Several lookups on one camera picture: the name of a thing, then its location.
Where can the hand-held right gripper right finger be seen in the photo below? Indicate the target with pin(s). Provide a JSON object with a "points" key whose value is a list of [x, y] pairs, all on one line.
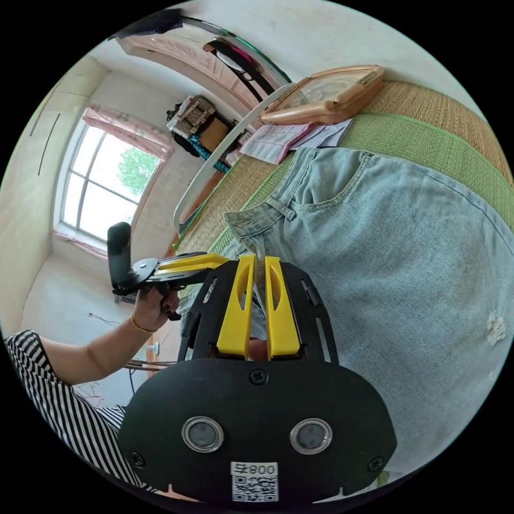
{"points": [[281, 317]]}

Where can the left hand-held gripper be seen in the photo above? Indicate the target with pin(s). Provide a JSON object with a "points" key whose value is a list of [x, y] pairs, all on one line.
{"points": [[140, 273]]}

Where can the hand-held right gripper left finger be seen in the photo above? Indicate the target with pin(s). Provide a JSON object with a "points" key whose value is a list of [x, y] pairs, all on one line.
{"points": [[235, 317]]}

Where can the light blue jeans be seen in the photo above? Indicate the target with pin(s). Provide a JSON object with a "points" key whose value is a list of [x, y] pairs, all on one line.
{"points": [[381, 261]]}

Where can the person's left forearm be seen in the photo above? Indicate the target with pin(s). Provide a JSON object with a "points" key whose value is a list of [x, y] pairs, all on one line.
{"points": [[92, 355]]}

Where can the person's right hand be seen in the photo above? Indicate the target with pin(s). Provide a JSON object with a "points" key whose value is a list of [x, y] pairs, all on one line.
{"points": [[258, 350]]}

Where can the person's left hand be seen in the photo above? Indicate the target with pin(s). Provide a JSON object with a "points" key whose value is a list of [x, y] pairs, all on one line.
{"points": [[149, 307]]}

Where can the window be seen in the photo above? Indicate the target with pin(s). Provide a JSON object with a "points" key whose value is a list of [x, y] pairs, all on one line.
{"points": [[100, 180]]}

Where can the brown carton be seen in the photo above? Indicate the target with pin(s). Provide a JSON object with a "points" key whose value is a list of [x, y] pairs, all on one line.
{"points": [[213, 135]]}

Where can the pink curtain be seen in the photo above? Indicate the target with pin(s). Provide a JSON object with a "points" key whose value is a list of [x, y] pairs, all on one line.
{"points": [[128, 128]]}

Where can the white cloth with pink trim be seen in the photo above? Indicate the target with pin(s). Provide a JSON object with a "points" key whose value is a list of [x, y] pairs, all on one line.
{"points": [[273, 142]]}

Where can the person's body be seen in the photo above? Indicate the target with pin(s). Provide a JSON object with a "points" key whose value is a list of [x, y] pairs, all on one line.
{"points": [[60, 401]]}

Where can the white paper sheets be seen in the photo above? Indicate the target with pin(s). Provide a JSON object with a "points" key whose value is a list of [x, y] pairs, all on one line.
{"points": [[333, 132]]}

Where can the hanging clothes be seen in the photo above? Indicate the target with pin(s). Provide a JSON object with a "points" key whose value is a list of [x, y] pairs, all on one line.
{"points": [[241, 64]]}

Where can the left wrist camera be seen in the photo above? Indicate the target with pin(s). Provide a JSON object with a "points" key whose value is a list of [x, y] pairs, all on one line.
{"points": [[119, 253]]}

